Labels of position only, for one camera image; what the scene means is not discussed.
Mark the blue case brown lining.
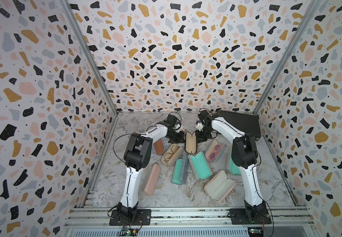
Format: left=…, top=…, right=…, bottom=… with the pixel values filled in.
left=153, top=138, right=166, bottom=156

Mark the grey case with glasses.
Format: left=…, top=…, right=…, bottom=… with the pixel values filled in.
left=161, top=144, right=182, bottom=167

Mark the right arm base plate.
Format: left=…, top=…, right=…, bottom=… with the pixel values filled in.
left=227, top=208, right=272, bottom=225

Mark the pink closed glasses case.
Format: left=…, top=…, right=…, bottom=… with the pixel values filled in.
left=139, top=164, right=161, bottom=196

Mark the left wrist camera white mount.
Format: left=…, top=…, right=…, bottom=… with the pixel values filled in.
left=173, top=123, right=184, bottom=133

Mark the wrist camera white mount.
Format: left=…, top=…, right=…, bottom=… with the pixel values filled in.
left=196, top=120, right=204, bottom=131
left=173, top=123, right=184, bottom=133

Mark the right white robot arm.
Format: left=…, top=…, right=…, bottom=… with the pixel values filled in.
left=196, top=109, right=268, bottom=222

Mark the grey case mint lining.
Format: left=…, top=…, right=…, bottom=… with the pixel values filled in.
left=172, top=154, right=189, bottom=185

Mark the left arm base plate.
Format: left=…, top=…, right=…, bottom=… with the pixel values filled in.
left=109, top=209, right=152, bottom=226

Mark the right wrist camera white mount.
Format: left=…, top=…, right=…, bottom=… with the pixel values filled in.
left=196, top=120, right=204, bottom=131

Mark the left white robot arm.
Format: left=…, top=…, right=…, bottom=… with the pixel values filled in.
left=117, top=114, right=185, bottom=223

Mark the pink open glasses case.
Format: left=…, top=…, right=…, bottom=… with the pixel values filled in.
left=204, top=170, right=237, bottom=203

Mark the black briefcase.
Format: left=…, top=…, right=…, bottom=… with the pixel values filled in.
left=218, top=110, right=261, bottom=140

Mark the mint open glasses case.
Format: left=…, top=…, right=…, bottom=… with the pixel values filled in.
left=188, top=152, right=212, bottom=180

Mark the case with purple glasses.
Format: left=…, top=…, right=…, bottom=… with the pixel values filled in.
left=204, top=140, right=225, bottom=163

